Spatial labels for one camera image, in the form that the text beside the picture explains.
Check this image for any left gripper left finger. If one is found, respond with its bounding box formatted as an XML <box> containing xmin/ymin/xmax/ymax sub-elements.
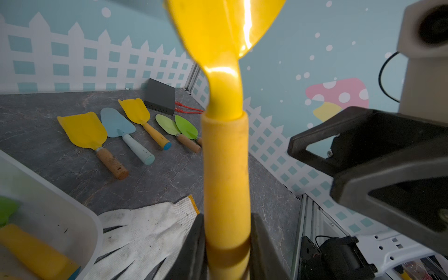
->
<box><xmin>164</xmin><ymin>214</ymin><xmax>207</xmax><ymax>280</ymax></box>

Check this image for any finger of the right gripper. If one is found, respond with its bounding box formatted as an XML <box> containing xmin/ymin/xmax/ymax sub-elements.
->
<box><xmin>330</xmin><ymin>136</ymin><xmax>448</xmax><ymax>255</ymax></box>
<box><xmin>287</xmin><ymin>106</ymin><xmax>448</xmax><ymax>177</ymax></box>

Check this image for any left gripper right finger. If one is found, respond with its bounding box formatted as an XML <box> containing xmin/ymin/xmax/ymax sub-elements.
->
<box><xmin>249</xmin><ymin>213</ymin><xmax>290</xmax><ymax>280</ymax></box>

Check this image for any green trowel wooden handle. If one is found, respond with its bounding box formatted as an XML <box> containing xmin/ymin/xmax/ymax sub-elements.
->
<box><xmin>175</xmin><ymin>115</ymin><xmax>203</xmax><ymax>146</ymax></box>

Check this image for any light green trowel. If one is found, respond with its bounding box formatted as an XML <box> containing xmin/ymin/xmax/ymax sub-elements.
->
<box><xmin>155</xmin><ymin>114</ymin><xmax>201</xmax><ymax>154</ymax></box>

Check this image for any white plastic storage box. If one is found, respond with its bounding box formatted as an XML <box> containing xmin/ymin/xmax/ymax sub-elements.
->
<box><xmin>1</xmin><ymin>152</ymin><xmax>103</xmax><ymax>280</ymax></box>

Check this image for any light blue trowel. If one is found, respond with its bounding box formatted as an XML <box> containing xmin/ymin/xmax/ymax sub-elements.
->
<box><xmin>100</xmin><ymin>107</ymin><xmax>155</xmax><ymax>165</ymax></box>

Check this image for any yellow shovel wooden handle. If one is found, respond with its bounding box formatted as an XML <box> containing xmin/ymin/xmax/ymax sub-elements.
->
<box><xmin>57</xmin><ymin>112</ymin><xmax>129</xmax><ymax>180</ymax></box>

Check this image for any large yellow shovel yellow handle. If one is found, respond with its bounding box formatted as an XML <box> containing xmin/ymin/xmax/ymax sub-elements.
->
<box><xmin>166</xmin><ymin>1</ymin><xmax>284</xmax><ymax>280</ymax></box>

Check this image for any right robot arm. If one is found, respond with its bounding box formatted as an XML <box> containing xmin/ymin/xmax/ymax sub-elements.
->
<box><xmin>287</xmin><ymin>107</ymin><xmax>448</xmax><ymax>280</ymax></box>

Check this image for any black box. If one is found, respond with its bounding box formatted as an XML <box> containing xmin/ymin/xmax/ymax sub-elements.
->
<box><xmin>143</xmin><ymin>79</ymin><xmax>175</xmax><ymax>116</ymax></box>

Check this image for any white work glove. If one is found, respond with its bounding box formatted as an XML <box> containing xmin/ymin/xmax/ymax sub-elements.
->
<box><xmin>85</xmin><ymin>196</ymin><xmax>200</xmax><ymax>280</ymax></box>

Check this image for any red cable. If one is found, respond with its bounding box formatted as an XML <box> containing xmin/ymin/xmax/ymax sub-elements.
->
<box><xmin>174</xmin><ymin>101</ymin><xmax>204</xmax><ymax>115</ymax></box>

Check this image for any green trowel yellow handle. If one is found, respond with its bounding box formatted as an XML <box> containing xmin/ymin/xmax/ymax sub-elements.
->
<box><xmin>0</xmin><ymin>196</ymin><xmax>20</xmax><ymax>227</ymax></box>

